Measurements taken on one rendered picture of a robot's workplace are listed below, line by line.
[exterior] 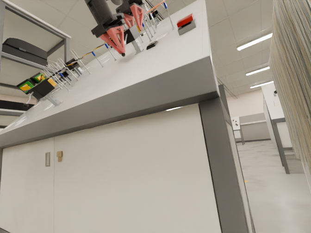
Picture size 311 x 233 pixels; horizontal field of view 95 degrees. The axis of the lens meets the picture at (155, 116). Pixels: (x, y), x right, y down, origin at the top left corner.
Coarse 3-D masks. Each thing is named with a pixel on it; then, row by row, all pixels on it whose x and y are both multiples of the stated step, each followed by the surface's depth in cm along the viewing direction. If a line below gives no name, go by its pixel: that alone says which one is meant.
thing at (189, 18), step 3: (189, 15) 45; (192, 15) 44; (183, 18) 46; (186, 18) 44; (189, 18) 43; (192, 18) 43; (180, 21) 45; (183, 21) 44; (186, 21) 44; (189, 21) 44; (177, 24) 45; (180, 24) 45; (183, 24) 45; (186, 24) 45
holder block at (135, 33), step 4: (132, 28) 52; (136, 28) 54; (124, 32) 52; (128, 32) 51; (132, 32) 52; (136, 32) 54; (124, 36) 53; (128, 36) 52; (132, 36) 52; (136, 36) 54; (124, 40) 54; (128, 40) 54; (132, 40) 53
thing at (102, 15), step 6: (96, 0) 40; (102, 0) 41; (90, 6) 41; (96, 6) 41; (102, 6) 41; (108, 6) 43; (96, 12) 41; (102, 12) 41; (108, 12) 42; (96, 18) 43; (102, 18) 42; (108, 18) 41; (114, 18) 41; (120, 18) 44; (102, 24) 42; (108, 24) 43
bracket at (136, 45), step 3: (132, 42) 55; (135, 42) 55; (138, 42) 56; (135, 45) 56; (138, 45) 56; (135, 48) 57; (138, 48) 56; (141, 48) 57; (138, 51) 57; (141, 51) 57; (135, 54) 58
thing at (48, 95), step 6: (42, 84) 53; (48, 84) 55; (30, 90) 52; (36, 90) 51; (42, 90) 53; (48, 90) 55; (30, 96) 51; (36, 96) 54; (42, 96) 53; (48, 96) 55; (54, 96) 57; (54, 102) 57; (60, 102) 58
